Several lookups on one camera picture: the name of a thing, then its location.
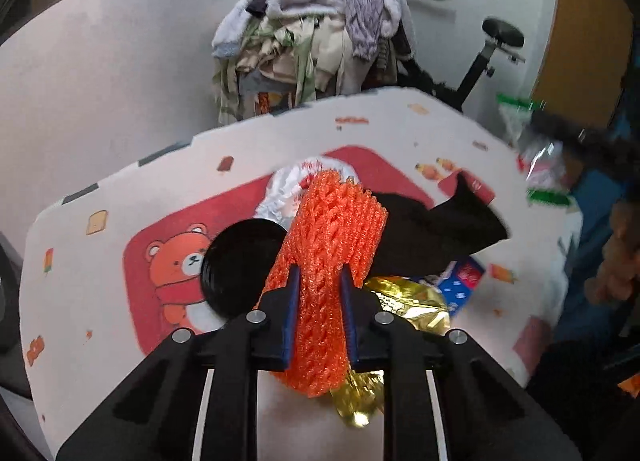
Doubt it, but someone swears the gold foil wrapper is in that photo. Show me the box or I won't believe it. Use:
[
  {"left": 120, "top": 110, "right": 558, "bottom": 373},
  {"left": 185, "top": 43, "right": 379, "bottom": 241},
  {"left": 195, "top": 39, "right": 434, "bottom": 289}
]
[{"left": 327, "top": 275, "right": 452, "bottom": 429}]

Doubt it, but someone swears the white red-printed plastic bag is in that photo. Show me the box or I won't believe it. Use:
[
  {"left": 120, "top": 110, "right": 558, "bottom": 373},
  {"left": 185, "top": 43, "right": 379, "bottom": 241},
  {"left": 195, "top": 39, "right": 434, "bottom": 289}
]
[{"left": 254, "top": 157, "right": 358, "bottom": 232}]

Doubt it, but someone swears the blue ice cream box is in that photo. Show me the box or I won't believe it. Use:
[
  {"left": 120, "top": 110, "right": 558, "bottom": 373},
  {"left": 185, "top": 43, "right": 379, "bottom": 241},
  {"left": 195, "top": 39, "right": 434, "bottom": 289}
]
[{"left": 425, "top": 255, "right": 487, "bottom": 318}]

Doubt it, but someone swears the green clear snack packet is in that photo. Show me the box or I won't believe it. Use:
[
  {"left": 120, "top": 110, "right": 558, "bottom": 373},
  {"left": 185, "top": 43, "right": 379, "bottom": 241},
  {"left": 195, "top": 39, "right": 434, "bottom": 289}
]
[{"left": 496, "top": 94, "right": 576, "bottom": 208}]

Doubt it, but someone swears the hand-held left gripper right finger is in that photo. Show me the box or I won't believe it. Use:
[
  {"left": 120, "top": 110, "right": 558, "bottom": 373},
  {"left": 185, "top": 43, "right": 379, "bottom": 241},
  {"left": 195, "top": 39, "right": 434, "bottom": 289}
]
[{"left": 340, "top": 263, "right": 583, "bottom": 461}]

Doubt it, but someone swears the black round lid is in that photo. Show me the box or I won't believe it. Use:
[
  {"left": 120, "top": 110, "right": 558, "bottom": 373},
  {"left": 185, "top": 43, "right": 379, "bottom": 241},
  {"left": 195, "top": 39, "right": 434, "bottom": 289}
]
[{"left": 200, "top": 220, "right": 290, "bottom": 318}]

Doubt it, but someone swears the pile of clothes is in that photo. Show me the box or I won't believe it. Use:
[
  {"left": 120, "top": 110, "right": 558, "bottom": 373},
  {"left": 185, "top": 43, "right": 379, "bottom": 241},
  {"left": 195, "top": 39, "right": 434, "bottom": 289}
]
[{"left": 210, "top": 0, "right": 417, "bottom": 126}]

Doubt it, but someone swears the black sock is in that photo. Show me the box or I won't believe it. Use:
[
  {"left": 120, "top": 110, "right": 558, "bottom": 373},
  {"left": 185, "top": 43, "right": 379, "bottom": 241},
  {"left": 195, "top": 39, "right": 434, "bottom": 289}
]
[{"left": 372, "top": 172, "right": 509, "bottom": 278}]

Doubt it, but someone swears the person's right hand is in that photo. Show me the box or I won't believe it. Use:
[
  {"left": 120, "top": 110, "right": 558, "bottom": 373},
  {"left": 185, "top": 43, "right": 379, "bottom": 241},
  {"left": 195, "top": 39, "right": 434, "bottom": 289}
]
[{"left": 584, "top": 198, "right": 640, "bottom": 303}]

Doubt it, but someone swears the orange foam net sleeve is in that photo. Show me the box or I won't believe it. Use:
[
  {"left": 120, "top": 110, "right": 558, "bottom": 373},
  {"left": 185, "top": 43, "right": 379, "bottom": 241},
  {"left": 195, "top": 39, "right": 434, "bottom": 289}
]
[{"left": 260, "top": 167, "right": 390, "bottom": 398}]

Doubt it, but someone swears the blue plastic tub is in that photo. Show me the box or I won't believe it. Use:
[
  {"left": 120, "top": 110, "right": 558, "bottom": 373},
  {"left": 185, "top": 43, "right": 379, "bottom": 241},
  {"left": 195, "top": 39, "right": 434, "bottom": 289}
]
[{"left": 550, "top": 176, "right": 631, "bottom": 342}]

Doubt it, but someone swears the black exercise bike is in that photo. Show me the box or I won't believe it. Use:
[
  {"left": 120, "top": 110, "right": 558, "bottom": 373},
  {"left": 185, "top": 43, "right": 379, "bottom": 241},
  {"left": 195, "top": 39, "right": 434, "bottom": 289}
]
[{"left": 387, "top": 0, "right": 527, "bottom": 112}]

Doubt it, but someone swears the wooden door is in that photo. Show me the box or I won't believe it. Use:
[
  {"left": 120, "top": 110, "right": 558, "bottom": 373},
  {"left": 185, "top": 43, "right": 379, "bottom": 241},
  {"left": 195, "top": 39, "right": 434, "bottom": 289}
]
[{"left": 530, "top": 0, "right": 637, "bottom": 127}]

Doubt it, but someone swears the printed bear table mat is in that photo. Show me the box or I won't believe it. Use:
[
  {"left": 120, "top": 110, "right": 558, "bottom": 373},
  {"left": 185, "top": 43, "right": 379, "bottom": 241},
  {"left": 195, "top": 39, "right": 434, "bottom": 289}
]
[{"left": 19, "top": 88, "right": 583, "bottom": 444}]

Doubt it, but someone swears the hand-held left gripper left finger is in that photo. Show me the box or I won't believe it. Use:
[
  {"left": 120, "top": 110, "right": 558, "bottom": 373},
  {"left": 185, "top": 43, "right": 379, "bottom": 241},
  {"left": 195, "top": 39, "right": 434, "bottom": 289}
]
[{"left": 55, "top": 263, "right": 301, "bottom": 461}]

